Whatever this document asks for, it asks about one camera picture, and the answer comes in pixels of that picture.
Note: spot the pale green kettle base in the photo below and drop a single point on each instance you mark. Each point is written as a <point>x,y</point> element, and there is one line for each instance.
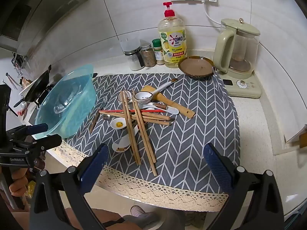
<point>244,88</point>

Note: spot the grey slipper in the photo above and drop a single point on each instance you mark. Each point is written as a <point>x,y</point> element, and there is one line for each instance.
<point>144,221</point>

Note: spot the person's striped sock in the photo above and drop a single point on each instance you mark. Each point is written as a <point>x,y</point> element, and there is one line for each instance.
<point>138,212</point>

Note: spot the brown rimmed white ceramic spoon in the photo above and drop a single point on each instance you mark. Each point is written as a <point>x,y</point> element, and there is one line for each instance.
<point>120,97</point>

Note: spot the plain white ceramic spoon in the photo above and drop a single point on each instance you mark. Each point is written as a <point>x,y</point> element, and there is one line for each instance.
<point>171,111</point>

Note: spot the blue plastic basin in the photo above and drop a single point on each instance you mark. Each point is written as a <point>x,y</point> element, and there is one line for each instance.
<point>79,86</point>

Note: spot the brown print white ceramic spoon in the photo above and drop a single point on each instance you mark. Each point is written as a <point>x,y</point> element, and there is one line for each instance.
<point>121,146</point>

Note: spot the clear glass lid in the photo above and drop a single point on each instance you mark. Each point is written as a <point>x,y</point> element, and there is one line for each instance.
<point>63,105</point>

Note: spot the brown wooden chopstick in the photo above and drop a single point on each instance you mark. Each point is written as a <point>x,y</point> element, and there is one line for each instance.
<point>158,117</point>
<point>163,122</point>

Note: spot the gas stove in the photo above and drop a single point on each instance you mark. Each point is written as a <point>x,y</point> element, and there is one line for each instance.
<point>43,95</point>

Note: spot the yellow dish soap bottle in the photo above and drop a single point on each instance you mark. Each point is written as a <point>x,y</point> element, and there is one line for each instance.
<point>171,52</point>

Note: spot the metal lid spice jar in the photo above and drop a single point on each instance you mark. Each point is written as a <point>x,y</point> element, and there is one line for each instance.
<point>148,56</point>

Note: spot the light wooden chopstick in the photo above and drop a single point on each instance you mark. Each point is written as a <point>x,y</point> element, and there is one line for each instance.
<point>132,130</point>
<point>150,153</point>
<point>129,131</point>
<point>144,129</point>

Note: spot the steel range hood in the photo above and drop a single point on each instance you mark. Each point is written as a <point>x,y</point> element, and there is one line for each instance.
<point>36,9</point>

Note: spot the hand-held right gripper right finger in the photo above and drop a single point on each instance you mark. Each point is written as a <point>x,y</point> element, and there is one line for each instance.
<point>217,166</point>

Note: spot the pale green electric kettle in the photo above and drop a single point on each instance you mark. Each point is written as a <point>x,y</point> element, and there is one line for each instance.
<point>225,43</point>

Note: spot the white plate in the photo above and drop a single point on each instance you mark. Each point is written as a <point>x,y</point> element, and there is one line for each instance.
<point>24,91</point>

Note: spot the person's left hand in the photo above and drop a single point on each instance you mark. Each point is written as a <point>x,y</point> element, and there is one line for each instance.
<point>18,182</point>

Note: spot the brown ceramic plate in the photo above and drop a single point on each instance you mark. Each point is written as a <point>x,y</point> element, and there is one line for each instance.
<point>195,67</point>

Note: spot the grey herringbone tablecloth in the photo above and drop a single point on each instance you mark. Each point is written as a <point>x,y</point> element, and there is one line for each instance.
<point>191,124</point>

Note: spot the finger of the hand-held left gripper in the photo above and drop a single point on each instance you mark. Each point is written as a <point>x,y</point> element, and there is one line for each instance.
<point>37,129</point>
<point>50,141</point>

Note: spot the metal spoon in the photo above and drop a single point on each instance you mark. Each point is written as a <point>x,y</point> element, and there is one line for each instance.
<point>107,117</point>

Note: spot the black wok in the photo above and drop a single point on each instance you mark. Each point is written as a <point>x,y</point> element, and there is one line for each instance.
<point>36,86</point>

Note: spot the white salt jar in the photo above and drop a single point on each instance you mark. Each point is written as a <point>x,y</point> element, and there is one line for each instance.
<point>132,62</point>

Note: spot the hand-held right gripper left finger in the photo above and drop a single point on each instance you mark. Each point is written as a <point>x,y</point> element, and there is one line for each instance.
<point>96,163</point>

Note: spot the yellow print white ceramic spoon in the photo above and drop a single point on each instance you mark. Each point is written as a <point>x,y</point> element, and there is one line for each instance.
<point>117,124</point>

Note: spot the green lid spice jar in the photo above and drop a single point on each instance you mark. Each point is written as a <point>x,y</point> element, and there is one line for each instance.
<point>158,52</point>

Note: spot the hanging metal utensils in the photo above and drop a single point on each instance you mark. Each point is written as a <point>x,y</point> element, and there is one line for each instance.
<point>12,80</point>

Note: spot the wooden spatula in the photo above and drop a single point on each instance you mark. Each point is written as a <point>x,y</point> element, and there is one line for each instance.
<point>168,100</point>

